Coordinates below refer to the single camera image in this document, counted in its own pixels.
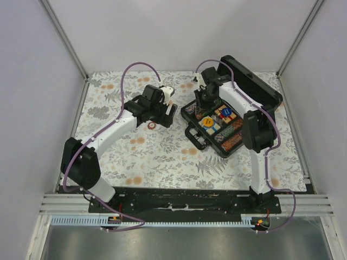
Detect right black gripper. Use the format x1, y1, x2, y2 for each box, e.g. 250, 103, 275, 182
194, 88, 217, 115

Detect red poker chip stack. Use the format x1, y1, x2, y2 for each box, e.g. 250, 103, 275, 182
147, 122, 156, 130

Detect keys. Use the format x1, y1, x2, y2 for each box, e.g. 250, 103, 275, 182
212, 115, 220, 121

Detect blue small blind button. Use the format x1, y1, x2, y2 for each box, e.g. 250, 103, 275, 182
221, 107, 232, 116

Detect yellow big blind button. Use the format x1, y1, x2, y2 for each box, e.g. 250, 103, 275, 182
201, 116, 214, 127

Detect red playing card deck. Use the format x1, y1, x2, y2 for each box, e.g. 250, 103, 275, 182
215, 105, 237, 124

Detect blue playing card deck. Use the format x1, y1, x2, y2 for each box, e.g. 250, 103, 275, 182
199, 120, 221, 135

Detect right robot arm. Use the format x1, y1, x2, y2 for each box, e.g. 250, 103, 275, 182
193, 71, 280, 213

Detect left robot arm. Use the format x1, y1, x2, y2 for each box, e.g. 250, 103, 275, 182
61, 84, 177, 213

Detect blue orange chip row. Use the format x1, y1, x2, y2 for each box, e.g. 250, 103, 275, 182
185, 103, 196, 114

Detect black poker chip case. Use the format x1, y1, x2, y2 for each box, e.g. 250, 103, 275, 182
181, 55, 283, 158

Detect green blue chip row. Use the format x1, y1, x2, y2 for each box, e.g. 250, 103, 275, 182
214, 125, 235, 143

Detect floral table mat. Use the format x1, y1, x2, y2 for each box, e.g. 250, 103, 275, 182
62, 70, 307, 192

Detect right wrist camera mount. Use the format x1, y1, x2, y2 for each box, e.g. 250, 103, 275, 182
193, 73, 205, 86

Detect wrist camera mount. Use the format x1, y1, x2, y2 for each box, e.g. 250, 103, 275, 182
159, 86, 175, 107
193, 73, 205, 86

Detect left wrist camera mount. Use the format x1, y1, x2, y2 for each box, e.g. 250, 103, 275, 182
159, 86, 175, 107

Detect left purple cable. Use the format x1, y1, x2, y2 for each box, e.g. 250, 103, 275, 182
62, 61, 163, 232

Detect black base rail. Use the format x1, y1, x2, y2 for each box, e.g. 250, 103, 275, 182
58, 185, 282, 223

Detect white cable duct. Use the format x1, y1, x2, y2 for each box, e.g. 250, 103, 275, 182
50, 213, 280, 227

